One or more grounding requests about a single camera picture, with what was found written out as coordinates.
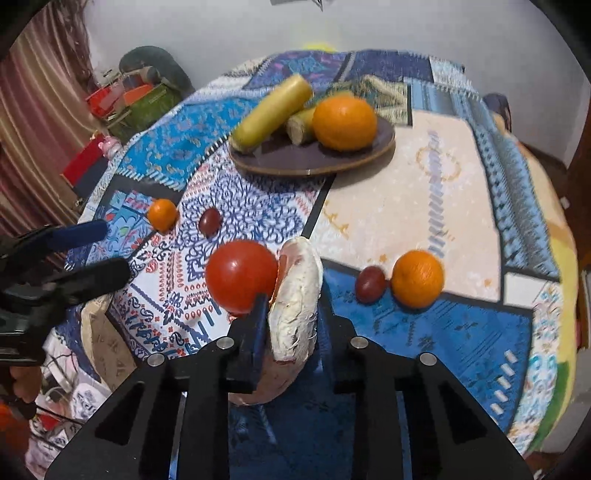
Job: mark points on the dark red grape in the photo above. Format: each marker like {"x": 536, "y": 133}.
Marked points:
{"x": 370, "y": 285}
{"x": 209, "y": 222}

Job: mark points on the grey shark plush toy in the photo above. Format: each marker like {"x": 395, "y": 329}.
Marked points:
{"x": 158, "y": 65}

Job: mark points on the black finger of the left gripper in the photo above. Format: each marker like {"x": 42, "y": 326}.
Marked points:
{"x": 70, "y": 288}

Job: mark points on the red box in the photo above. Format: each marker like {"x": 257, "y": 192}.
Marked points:
{"x": 84, "y": 172}

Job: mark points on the pink plush toy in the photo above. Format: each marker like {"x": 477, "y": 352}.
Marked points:
{"x": 109, "y": 147}

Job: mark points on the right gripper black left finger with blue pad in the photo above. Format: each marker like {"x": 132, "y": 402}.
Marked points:
{"x": 170, "y": 412}

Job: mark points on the blue patchwork bedspread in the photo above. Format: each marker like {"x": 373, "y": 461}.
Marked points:
{"x": 456, "y": 186}

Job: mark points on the large orange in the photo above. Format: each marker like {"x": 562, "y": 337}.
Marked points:
{"x": 345, "y": 123}

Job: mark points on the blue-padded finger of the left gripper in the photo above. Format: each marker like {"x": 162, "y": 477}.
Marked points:
{"x": 52, "y": 239}

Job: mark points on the dark brown round plate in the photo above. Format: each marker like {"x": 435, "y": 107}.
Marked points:
{"x": 279, "y": 157}

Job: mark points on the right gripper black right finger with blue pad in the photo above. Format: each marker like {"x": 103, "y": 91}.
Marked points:
{"x": 413, "y": 418}

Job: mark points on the yellow foam bed bumper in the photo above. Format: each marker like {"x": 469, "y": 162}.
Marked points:
{"x": 320, "y": 46}

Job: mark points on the red tomato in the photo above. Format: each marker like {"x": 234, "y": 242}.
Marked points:
{"x": 237, "y": 272}

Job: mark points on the striped red-beige curtain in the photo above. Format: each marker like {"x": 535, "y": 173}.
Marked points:
{"x": 45, "y": 120}

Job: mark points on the small orange tangerine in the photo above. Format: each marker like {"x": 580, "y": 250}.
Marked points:
{"x": 162, "y": 215}

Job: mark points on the green storage box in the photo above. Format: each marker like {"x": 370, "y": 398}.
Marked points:
{"x": 143, "y": 113}

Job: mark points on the dark blue pillow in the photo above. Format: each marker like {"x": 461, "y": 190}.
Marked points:
{"x": 499, "y": 104}

